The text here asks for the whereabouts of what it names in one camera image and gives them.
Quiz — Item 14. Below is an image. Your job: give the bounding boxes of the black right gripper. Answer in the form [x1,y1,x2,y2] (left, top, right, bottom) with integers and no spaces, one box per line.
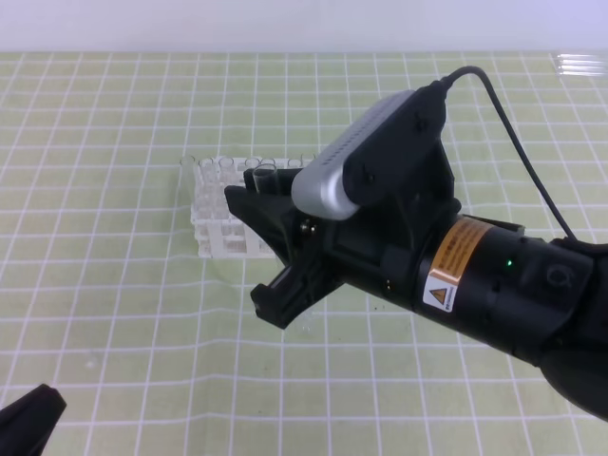
[224,166,459,329]

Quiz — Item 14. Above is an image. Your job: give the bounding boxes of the white plastic test tube rack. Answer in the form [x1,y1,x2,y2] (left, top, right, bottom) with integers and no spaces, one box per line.
[180,155,287,258]

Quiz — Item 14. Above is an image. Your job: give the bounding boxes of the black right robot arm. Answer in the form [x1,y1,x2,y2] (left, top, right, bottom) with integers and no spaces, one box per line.
[224,170,607,418]

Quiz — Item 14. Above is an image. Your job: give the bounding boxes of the clear glass test tube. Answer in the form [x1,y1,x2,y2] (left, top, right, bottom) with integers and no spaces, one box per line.
[253,162,314,335]

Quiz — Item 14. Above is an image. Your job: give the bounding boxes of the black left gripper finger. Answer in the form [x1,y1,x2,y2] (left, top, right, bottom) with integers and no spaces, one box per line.
[1,384,67,456]

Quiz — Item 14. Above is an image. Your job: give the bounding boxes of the spare glass tubes at edge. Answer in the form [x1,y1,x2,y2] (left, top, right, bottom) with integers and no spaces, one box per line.
[553,52,608,77]

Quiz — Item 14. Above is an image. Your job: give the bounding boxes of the black right camera cable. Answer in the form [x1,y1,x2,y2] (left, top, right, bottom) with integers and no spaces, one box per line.
[439,66,579,241]

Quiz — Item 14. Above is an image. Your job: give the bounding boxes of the green checked tablecloth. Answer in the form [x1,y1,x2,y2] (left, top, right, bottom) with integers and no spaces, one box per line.
[1,52,607,455]

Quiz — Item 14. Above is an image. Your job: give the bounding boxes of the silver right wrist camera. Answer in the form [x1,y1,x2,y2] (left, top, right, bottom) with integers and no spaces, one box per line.
[291,90,419,221]

